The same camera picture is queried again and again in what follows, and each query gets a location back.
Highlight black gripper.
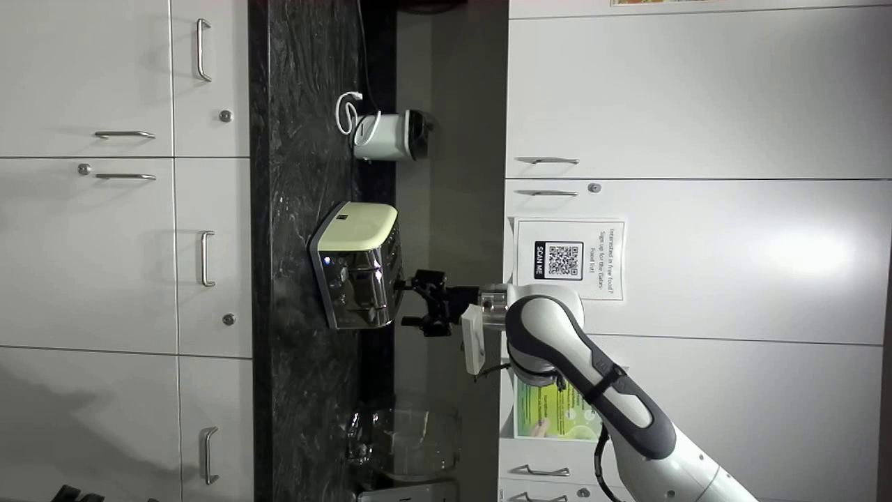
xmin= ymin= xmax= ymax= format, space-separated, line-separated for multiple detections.
xmin=400 ymin=266 xmax=489 ymax=340

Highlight green poster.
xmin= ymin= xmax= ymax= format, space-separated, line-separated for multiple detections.
xmin=513 ymin=374 xmax=605 ymax=444

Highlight clear jar with cream lid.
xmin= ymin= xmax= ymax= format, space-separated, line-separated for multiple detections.
xmin=308 ymin=197 xmax=407 ymax=333

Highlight white QR code paper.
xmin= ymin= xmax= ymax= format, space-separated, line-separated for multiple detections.
xmin=511 ymin=216 xmax=631 ymax=303

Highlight white power cable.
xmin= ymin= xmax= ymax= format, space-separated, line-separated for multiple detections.
xmin=331 ymin=89 xmax=368 ymax=138

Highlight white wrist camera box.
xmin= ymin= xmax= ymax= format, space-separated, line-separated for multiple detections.
xmin=461 ymin=300 xmax=494 ymax=378

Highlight clear glass jar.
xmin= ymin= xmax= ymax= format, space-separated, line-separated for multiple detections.
xmin=337 ymin=405 xmax=467 ymax=485

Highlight small black object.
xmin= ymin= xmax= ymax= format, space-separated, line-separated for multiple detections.
xmin=48 ymin=481 xmax=106 ymax=502

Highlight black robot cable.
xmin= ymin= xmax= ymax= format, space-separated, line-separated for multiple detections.
xmin=591 ymin=424 xmax=625 ymax=502

